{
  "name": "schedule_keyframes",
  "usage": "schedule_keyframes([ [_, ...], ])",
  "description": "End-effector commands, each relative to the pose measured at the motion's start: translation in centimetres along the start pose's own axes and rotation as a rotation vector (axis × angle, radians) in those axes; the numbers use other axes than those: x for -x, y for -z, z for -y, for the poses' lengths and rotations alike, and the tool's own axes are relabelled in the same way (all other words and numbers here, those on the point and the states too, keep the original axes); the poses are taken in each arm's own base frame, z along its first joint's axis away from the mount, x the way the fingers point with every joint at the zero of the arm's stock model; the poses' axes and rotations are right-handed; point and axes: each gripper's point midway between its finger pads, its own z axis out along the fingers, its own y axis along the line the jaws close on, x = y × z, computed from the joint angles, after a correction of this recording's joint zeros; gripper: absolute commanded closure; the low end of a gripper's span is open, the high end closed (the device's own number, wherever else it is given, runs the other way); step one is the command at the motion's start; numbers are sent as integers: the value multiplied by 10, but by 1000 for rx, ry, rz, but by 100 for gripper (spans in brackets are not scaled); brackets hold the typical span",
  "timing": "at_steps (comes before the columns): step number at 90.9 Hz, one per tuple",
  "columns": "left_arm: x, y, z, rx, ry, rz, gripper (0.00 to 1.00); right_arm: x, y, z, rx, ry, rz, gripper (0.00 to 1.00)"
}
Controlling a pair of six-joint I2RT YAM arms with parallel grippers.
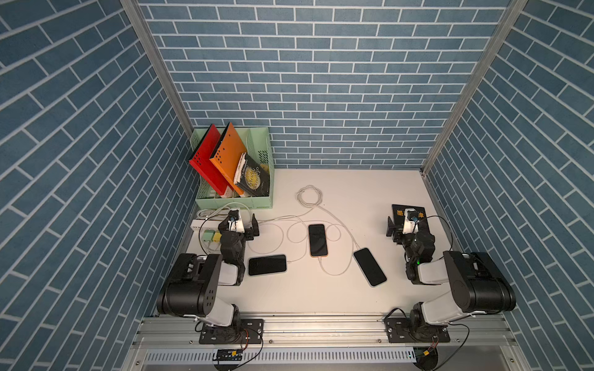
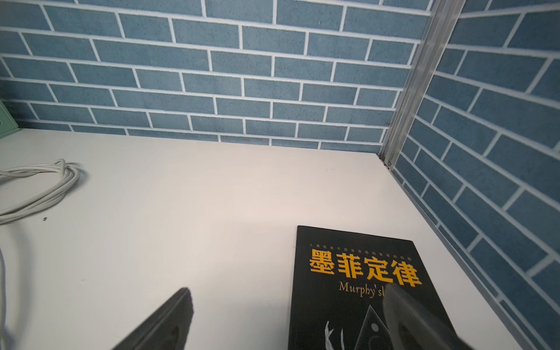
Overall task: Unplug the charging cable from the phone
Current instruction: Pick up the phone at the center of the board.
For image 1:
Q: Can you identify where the phone with light blue case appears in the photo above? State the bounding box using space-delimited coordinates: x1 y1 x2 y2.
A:
248 254 287 276

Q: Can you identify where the black phone dark case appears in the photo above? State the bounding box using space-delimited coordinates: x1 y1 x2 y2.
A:
354 248 387 287

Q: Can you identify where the white charging cable loop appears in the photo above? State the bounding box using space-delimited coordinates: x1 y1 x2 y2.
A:
286 220 356 278

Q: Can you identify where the phone with pink case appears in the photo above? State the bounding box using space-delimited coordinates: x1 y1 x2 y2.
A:
308 224 328 258

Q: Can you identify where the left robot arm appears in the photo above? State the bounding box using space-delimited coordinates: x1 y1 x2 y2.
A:
156 210 259 333

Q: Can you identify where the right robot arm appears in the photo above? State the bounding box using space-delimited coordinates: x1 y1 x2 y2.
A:
386 216 517 329

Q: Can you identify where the green charger plug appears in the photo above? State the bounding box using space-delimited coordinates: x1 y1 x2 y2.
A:
201 230 215 243

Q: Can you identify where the black Murphy's law book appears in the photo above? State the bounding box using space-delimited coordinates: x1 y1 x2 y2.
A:
392 204 429 233

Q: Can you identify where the Moon and Sixpence book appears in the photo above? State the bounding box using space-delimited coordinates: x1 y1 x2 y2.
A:
234 152 271 197

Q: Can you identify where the orange folder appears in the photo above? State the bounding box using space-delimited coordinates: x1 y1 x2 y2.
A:
210 123 248 197

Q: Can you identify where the red folder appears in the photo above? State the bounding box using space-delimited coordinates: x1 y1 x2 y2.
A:
189 125 231 198

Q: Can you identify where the mint green perforated basket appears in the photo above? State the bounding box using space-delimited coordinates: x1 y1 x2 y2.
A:
191 127 275 210

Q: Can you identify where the small black controller board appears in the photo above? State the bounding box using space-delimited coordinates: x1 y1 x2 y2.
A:
213 349 243 363

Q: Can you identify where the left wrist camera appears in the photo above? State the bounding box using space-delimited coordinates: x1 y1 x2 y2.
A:
227 209 245 233

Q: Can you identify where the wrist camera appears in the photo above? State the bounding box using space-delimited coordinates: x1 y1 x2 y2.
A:
227 209 245 233
402 208 419 234

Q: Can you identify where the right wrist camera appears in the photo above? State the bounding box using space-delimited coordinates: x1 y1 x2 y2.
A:
402 208 419 234

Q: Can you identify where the power strip white cord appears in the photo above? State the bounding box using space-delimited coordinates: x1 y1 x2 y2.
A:
196 203 254 221

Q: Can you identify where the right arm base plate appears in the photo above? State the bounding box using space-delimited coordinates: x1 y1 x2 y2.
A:
385 317 451 344

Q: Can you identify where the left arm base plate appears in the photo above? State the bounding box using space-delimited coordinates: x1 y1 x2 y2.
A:
196 318 265 345

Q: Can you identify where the aluminium front rail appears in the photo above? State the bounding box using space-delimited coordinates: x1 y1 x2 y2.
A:
131 312 518 349

